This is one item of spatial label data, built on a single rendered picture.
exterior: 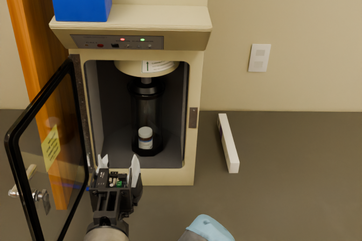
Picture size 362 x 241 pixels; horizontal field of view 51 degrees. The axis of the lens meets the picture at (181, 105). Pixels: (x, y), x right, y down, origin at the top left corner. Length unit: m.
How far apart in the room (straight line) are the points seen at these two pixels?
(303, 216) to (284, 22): 0.66
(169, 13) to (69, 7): 0.20
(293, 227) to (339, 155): 0.38
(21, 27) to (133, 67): 0.28
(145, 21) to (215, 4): 0.59
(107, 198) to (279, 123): 0.95
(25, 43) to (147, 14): 0.26
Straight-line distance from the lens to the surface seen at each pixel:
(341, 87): 1.63
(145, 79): 1.05
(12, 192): 0.87
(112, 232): 0.65
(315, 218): 1.19
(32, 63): 0.88
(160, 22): 0.78
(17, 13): 0.83
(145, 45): 0.86
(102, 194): 0.70
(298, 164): 1.34
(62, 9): 0.79
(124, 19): 0.79
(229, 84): 1.49
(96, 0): 0.77
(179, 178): 1.17
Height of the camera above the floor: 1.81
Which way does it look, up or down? 35 degrees down
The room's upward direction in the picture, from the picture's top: 2 degrees clockwise
